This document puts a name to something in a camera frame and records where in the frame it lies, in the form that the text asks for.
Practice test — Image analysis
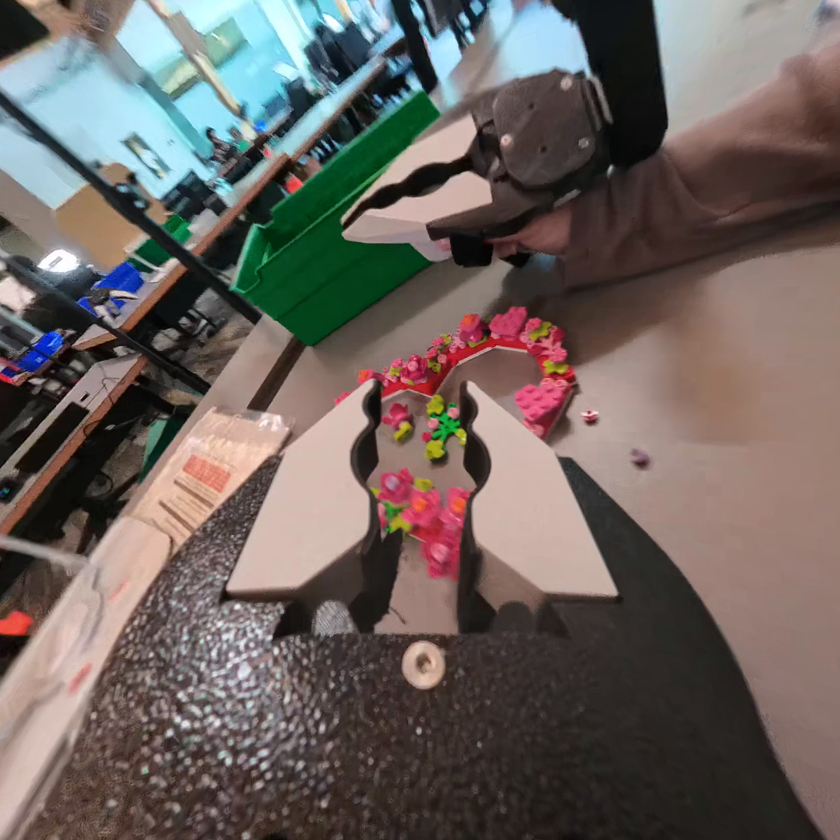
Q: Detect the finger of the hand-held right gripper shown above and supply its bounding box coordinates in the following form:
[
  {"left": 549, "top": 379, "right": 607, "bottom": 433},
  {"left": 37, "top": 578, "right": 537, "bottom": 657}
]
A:
[
  {"left": 356, "top": 120, "right": 490, "bottom": 207},
  {"left": 341, "top": 176, "right": 494, "bottom": 262}
]

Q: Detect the small green bin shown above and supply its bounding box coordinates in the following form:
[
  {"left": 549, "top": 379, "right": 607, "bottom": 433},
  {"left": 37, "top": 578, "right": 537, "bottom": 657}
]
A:
[{"left": 128, "top": 217, "right": 194, "bottom": 266}]

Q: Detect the blue storage bin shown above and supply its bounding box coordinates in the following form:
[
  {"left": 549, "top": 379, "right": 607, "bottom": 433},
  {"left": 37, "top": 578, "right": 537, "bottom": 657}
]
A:
[
  {"left": 0, "top": 331, "right": 67, "bottom": 378},
  {"left": 92, "top": 262, "right": 145, "bottom": 309}
]

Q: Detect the person's right hand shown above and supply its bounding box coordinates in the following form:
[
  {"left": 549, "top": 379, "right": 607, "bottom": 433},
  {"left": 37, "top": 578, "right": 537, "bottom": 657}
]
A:
[{"left": 487, "top": 205, "right": 573, "bottom": 263}]

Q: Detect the black stand pole with clamp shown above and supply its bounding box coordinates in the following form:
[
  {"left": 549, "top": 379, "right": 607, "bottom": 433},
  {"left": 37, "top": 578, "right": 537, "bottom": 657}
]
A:
[{"left": 0, "top": 88, "right": 263, "bottom": 326}]

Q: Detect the white cable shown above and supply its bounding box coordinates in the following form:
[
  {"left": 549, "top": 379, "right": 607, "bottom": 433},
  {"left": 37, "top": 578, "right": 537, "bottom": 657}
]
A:
[{"left": 0, "top": 535, "right": 89, "bottom": 575}]

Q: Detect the green lego flower stem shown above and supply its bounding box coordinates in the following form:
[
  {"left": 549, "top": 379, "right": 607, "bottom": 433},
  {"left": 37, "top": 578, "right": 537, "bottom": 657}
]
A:
[{"left": 423, "top": 394, "right": 468, "bottom": 462}]

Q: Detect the clear plastic bag with sheet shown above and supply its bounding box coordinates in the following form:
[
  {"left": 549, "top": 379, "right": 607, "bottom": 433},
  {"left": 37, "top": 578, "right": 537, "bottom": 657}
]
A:
[{"left": 128, "top": 406, "right": 294, "bottom": 559}]

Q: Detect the wall picture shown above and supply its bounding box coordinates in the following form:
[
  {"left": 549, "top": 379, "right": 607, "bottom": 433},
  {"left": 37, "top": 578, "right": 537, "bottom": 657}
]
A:
[
  {"left": 123, "top": 133, "right": 172, "bottom": 179},
  {"left": 157, "top": 16, "right": 250, "bottom": 99}
]

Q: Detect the small tan board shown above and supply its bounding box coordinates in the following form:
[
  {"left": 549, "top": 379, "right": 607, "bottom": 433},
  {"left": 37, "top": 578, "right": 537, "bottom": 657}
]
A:
[{"left": 56, "top": 163, "right": 168, "bottom": 270}]

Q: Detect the person's right forearm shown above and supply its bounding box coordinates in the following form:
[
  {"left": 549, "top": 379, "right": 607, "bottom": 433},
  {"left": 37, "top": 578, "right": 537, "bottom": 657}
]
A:
[{"left": 561, "top": 33, "right": 840, "bottom": 290}]

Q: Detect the green storage bin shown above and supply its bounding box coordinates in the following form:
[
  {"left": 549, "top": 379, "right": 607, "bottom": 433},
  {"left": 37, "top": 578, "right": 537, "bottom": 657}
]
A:
[{"left": 230, "top": 91, "right": 442, "bottom": 347}]

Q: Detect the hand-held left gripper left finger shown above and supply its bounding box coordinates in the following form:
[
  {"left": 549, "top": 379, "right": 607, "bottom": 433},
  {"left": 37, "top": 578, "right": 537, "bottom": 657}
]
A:
[{"left": 224, "top": 378, "right": 385, "bottom": 601}]

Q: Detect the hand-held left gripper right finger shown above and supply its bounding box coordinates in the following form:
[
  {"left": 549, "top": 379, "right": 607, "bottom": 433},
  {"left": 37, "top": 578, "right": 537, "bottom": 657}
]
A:
[{"left": 457, "top": 379, "right": 620, "bottom": 601}]

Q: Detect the red pink lego flower wreath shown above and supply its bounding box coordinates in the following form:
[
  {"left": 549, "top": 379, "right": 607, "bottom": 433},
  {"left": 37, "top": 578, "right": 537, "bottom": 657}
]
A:
[{"left": 335, "top": 305, "right": 580, "bottom": 581}]

